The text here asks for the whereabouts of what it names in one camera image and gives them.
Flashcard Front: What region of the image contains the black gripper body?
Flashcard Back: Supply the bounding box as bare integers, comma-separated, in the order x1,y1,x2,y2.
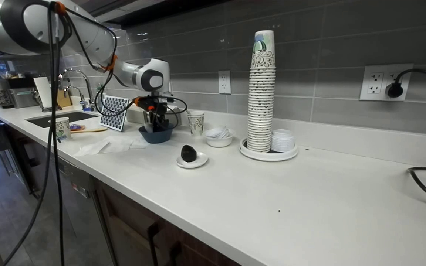
145,96,168,124

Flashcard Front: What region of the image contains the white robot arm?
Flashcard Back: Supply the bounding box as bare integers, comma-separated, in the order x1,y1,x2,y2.
0,0,170,126

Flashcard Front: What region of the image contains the dark blue bowl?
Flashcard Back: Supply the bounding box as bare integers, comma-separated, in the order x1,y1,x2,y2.
139,126,171,143

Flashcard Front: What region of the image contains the small white bowl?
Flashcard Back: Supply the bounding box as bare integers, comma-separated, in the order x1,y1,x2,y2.
204,127,234,148

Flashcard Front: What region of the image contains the steel napkin dispenser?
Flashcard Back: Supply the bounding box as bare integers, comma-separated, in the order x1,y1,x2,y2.
127,105,146,124

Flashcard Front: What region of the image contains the patterned paper cup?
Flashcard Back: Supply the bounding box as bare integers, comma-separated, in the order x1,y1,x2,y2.
188,111,204,136

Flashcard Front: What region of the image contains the black white checkered board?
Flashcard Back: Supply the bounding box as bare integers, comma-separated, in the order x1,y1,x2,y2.
99,95,130,132

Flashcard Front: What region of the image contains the black round object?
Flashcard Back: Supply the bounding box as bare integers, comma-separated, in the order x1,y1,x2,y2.
180,145,197,163

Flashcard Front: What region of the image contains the white saucer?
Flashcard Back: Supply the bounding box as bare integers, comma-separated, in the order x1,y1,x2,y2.
176,152,210,170

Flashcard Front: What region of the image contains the wooden spoon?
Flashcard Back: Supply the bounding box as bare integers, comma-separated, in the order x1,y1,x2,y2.
71,127,108,135

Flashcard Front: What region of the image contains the sink faucet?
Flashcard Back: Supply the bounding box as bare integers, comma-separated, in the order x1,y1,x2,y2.
59,68,93,111

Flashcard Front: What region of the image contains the white round cup tray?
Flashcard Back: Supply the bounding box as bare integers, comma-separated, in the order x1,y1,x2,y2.
238,138,299,163

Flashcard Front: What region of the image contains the tall paper cup stack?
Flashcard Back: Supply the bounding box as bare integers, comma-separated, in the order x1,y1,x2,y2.
247,30,275,152

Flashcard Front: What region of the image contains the outlet with plug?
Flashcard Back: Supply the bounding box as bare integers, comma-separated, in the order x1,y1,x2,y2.
359,64,413,102

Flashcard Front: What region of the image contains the black power plug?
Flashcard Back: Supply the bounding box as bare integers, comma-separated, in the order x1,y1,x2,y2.
386,81,404,98

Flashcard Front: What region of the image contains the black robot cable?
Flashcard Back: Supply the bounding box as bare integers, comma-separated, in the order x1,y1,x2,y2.
3,2,66,266

